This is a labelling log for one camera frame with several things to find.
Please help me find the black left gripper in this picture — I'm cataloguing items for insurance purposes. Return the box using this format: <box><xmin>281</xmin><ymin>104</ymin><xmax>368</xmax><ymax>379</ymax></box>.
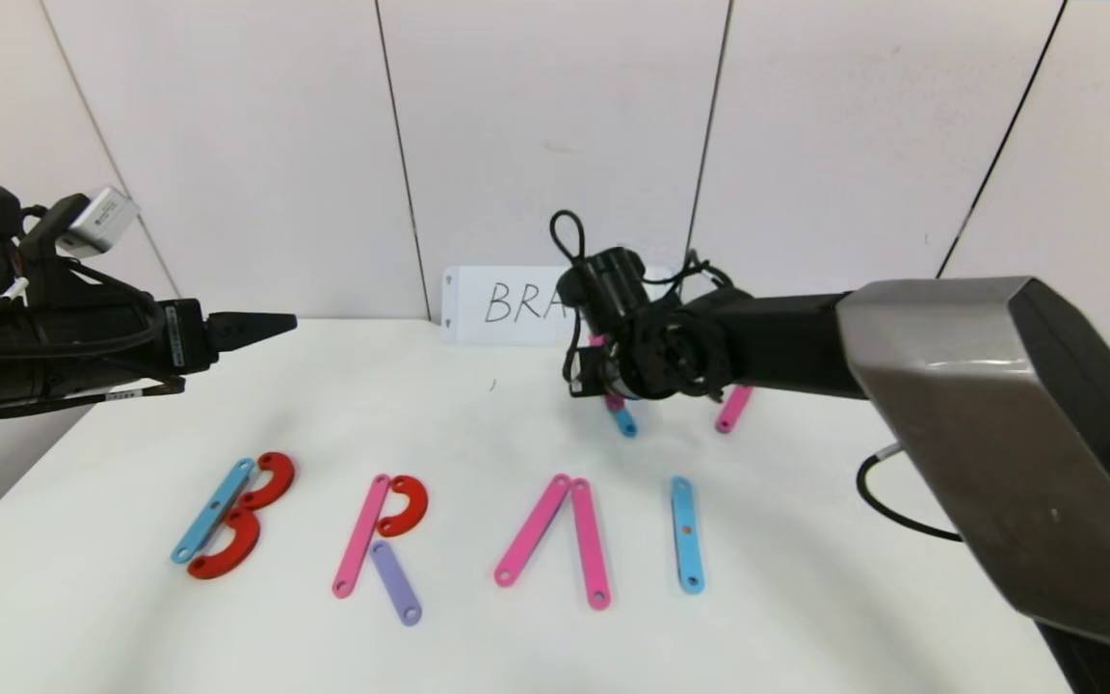
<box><xmin>56</xmin><ymin>297</ymin><xmax>298</xmax><ymax>385</ymax></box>

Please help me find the long pink plastic bar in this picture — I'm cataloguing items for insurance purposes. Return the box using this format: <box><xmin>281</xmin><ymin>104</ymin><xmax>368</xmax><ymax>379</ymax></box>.
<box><xmin>492</xmin><ymin>473</ymin><xmax>571</xmax><ymax>588</ymax></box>
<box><xmin>589</xmin><ymin>333</ymin><xmax>627</xmax><ymax>414</ymax></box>
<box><xmin>330</xmin><ymin>473</ymin><xmax>388</xmax><ymax>600</ymax></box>
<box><xmin>569</xmin><ymin>478</ymin><xmax>611</xmax><ymax>610</ymax></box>

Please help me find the small red curved piece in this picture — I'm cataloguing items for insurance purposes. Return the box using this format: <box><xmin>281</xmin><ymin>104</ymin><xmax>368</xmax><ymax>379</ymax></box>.
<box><xmin>376</xmin><ymin>475</ymin><xmax>429</xmax><ymax>538</ymax></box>

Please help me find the short purple plastic bar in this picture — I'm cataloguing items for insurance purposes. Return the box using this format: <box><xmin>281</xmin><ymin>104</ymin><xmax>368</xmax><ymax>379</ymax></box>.
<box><xmin>369</xmin><ymin>540</ymin><xmax>423</xmax><ymax>627</ymax></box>

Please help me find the white BRAIN word card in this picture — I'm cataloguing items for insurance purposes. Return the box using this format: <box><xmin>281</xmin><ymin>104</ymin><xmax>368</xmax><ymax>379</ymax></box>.
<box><xmin>439</xmin><ymin>267</ymin><xmax>577</xmax><ymax>349</ymax></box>

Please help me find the large red curved piece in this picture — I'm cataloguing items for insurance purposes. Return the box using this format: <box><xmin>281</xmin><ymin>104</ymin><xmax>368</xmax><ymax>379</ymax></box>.
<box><xmin>189</xmin><ymin>508</ymin><xmax>263</xmax><ymax>580</ymax></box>
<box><xmin>239</xmin><ymin>452</ymin><xmax>297</xmax><ymax>512</ymax></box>

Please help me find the long blue plastic bar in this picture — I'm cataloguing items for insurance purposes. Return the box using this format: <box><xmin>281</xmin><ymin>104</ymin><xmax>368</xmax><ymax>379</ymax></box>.
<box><xmin>172</xmin><ymin>458</ymin><xmax>258</xmax><ymax>565</ymax></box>

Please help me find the short pink plastic bar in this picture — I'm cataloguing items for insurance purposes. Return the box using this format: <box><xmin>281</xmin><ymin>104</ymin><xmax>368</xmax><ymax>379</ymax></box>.
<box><xmin>714</xmin><ymin>386</ymin><xmax>754</xmax><ymax>435</ymax></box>

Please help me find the long blue bar orange dot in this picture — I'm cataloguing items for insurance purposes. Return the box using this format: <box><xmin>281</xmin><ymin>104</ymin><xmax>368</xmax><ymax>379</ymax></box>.
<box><xmin>669</xmin><ymin>477</ymin><xmax>705</xmax><ymax>594</ymax></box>

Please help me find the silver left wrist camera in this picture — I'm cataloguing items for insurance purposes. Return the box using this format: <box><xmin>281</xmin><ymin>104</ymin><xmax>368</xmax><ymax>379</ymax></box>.
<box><xmin>55</xmin><ymin>186</ymin><xmax>143</xmax><ymax>260</ymax></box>

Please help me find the looped black camera cable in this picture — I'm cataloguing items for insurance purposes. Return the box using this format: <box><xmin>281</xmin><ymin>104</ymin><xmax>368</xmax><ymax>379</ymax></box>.
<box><xmin>549</xmin><ymin>209</ymin><xmax>591</xmax><ymax>268</ymax></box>

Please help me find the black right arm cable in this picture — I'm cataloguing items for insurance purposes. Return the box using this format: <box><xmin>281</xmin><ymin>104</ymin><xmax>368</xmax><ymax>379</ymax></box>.
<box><xmin>855</xmin><ymin>443</ymin><xmax>964</xmax><ymax>544</ymax></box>

